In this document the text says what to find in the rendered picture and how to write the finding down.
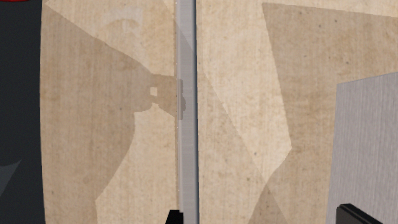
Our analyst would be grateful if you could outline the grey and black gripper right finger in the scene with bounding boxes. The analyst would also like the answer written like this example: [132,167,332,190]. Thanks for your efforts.
[336,203,383,224]

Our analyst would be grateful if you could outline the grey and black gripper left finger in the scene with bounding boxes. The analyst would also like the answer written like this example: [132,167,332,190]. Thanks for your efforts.
[165,210,184,224]

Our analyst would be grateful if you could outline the dark grey wall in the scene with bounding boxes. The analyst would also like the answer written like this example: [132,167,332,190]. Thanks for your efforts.
[0,0,46,224]

